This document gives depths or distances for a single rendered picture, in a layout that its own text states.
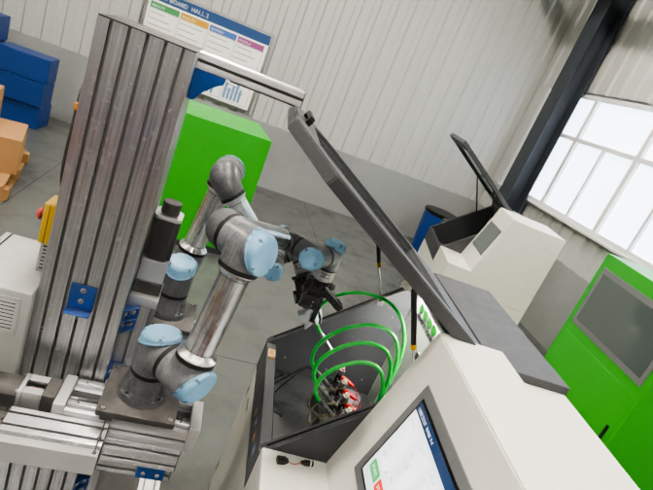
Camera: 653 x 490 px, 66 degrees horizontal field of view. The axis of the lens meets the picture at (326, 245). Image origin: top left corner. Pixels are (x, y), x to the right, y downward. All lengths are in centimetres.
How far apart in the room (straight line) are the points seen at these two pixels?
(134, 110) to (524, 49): 807
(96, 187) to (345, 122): 692
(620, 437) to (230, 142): 394
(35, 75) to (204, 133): 329
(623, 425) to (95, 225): 364
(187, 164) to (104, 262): 334
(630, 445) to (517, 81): 624
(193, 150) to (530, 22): 604
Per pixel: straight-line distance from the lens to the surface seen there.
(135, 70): 146
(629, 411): 420
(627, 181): 693
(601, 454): 165
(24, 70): 765
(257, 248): 129
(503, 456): 118
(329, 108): 817
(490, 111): 899
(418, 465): 137
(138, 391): 161
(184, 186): 496
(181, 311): 205
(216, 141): 486
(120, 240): 158
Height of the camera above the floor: 212
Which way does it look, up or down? 18 degrees down
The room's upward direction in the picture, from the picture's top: 23 degrees clockwise
